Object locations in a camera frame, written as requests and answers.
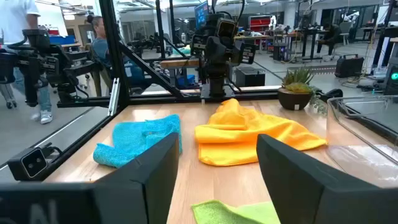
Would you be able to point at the black aluminium table frame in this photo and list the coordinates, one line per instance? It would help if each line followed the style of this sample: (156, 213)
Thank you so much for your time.
(115, 46)

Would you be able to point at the blue storage box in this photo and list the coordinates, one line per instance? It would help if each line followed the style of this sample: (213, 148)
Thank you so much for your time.
(62, 40)
(186, 80)

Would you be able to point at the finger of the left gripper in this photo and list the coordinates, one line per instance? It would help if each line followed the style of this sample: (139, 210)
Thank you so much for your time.
(213, 49)
(247, 53)

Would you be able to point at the black lever clamp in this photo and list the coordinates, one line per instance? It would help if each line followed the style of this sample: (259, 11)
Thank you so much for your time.
(331, 94)

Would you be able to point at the green microfiber towel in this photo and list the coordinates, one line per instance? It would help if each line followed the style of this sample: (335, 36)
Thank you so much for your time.
(217, 214)

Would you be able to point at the person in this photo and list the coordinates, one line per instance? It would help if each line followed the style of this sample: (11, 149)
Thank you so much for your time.
(101, 46)
(15, 15)
(331, 35)

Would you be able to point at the black desk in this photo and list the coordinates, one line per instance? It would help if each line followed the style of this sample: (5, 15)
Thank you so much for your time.
(311, 31)

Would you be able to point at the black equipment case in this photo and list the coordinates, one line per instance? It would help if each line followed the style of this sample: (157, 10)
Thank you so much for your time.
(348, 67)

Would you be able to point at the red storage bin rack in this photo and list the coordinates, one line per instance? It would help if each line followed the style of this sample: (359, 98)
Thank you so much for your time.
(259, 21)

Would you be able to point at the wooden workbench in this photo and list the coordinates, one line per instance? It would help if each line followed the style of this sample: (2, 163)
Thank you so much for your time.
(178, 63)

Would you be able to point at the black box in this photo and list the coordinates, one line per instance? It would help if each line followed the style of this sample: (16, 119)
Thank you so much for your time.
(250, 77)

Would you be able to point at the black stand post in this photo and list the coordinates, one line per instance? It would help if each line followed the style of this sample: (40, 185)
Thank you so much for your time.
(381, 46)

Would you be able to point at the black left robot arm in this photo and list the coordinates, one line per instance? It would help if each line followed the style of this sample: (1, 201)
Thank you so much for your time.
(217, 79)

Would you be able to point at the black computer with green light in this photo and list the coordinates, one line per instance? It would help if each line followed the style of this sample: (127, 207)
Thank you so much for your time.
(391, 84)

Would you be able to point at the potted succulent plant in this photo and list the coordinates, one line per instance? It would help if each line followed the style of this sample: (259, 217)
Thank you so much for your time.
(293, 99)

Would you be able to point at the clear plastic bin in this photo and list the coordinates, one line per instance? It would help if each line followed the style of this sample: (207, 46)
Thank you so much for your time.
(357, 161)

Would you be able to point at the computer monitor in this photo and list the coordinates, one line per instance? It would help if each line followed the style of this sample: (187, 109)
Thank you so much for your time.
(201, 14)

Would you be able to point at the white chair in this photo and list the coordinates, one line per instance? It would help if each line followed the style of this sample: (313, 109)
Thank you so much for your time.
(345, 28)

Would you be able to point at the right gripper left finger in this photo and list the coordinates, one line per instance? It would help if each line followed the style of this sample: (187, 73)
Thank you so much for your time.
(130, 193)

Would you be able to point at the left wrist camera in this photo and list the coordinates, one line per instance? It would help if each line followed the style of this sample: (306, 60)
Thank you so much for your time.
(226, 28)

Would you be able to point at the blue microfiber towel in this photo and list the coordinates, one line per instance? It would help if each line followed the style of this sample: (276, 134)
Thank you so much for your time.
(133, 140)

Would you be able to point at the silver metal bracket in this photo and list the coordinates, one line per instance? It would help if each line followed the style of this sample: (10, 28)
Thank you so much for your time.
(113, 96)

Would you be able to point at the neighbouring station robot arm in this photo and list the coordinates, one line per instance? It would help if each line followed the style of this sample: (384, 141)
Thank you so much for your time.
(140, 46)
(37, 40)

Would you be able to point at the orange microfiber towel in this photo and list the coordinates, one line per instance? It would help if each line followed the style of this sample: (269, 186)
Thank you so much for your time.
(236, 137)

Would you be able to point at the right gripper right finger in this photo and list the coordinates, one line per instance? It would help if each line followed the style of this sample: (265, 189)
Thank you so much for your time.
(311, 193)

